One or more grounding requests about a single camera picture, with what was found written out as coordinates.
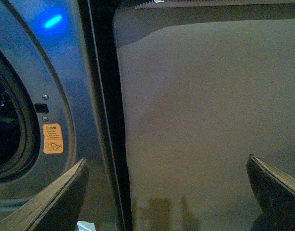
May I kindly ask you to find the steel perforated washer drum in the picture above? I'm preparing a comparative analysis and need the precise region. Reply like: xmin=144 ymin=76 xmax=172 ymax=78
xmin=0 ymin=78 xmax=21 ymax=165

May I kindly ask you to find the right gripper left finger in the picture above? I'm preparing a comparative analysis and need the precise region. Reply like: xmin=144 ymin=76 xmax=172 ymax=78
xmin=0 ymin=158 xmax=89 ymax=231

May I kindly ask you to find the upper latch screw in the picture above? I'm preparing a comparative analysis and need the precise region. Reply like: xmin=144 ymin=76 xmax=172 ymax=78
xmin=42 ymin=94 xmax=49 ymax=100

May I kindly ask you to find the orange warning sticker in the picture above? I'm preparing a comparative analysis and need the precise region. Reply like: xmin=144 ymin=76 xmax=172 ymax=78
xmin=42 ymin=123 xmax=63 ymax=154

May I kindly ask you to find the dark rubber door gasket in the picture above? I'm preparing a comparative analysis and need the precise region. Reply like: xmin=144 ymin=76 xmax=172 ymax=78
xmin=0 ymin=51 xmax=40 ymax=183

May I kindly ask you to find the white tape sticker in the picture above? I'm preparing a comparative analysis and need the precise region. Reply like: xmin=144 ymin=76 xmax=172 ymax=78
xmin=75 ymin=221 xmax=96 ymax=231

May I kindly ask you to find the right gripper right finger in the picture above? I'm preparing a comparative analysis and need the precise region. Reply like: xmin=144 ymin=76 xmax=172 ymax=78
xmin=246 ymin=154 xmax=295 ymax=231

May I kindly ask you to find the grey side cabinet panel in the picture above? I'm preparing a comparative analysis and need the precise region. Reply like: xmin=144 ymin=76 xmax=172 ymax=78
xmin=113 ymin=0 xmax=295 ymax=231

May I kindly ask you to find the grey front-load washing machine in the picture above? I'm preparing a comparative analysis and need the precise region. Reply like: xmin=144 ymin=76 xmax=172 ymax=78
xmin=0 ymin=0 xmax=126 ymax=231

